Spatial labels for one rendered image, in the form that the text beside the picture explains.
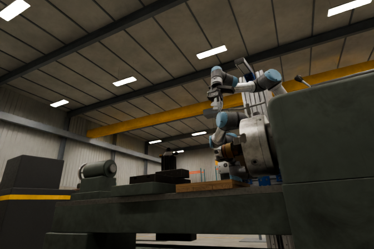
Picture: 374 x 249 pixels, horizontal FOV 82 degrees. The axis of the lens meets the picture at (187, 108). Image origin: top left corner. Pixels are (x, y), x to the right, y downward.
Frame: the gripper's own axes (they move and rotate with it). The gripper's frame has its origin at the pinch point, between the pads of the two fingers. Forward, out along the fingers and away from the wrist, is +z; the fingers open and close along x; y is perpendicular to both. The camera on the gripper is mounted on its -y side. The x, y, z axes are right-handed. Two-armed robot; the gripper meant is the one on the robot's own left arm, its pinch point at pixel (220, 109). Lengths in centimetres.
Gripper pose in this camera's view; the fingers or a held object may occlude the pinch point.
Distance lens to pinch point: 128.1
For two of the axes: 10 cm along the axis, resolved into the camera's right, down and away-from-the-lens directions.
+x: -4.7, -5.6, -6.8
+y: -8.8, 2.3, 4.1
